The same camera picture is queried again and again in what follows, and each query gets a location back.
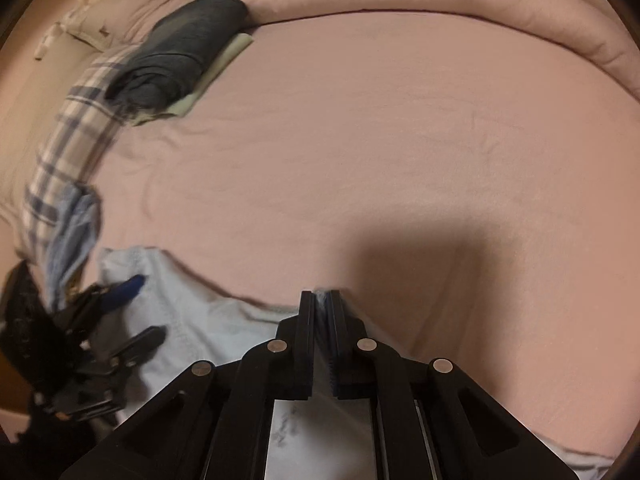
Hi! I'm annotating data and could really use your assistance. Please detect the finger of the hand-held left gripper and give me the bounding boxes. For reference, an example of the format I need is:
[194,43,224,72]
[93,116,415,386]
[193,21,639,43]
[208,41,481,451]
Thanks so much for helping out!
[112,326,167,368]
[100,273,147,312]

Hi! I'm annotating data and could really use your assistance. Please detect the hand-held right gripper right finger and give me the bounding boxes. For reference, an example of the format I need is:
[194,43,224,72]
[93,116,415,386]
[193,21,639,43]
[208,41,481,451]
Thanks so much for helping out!
[327,289,597,480]

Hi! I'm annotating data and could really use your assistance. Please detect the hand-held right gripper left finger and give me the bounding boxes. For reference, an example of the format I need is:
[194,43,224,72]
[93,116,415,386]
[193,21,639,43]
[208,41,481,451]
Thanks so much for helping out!
[59,290,316,480]

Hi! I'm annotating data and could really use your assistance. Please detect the light blue denim pants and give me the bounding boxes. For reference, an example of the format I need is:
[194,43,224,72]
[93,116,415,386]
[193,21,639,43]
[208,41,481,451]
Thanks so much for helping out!
[97,245,617,480]

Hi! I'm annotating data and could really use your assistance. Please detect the dark grey folded pants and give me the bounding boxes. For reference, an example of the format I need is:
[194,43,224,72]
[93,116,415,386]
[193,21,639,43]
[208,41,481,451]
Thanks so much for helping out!
[104,0,249,113]

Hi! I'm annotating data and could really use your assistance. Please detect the blue crumpled cloth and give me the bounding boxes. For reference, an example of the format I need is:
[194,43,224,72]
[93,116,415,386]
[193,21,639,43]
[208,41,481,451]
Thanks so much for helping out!
[42,185,102,307]

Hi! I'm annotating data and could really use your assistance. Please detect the plaid cloth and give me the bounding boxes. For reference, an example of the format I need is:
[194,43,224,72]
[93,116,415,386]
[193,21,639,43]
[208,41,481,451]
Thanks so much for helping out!
[21,44,142,263]

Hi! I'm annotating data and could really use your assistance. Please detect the pink bed sheet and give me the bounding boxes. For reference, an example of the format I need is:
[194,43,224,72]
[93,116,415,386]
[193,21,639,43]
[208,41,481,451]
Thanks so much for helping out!
[92,21,640,463]

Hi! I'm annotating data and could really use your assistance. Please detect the light green folded cloth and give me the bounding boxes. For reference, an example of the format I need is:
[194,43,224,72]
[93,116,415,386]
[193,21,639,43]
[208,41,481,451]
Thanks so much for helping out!
[131,32,256,127]

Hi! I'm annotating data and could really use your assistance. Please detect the beige pillow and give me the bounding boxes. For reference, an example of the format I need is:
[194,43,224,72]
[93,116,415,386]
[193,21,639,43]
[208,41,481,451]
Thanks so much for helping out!
[61,0,168,52]

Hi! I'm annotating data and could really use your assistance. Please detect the pink comforter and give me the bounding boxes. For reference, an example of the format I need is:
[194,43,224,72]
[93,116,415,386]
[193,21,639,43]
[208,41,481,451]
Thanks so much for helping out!
[125,0,632,97]

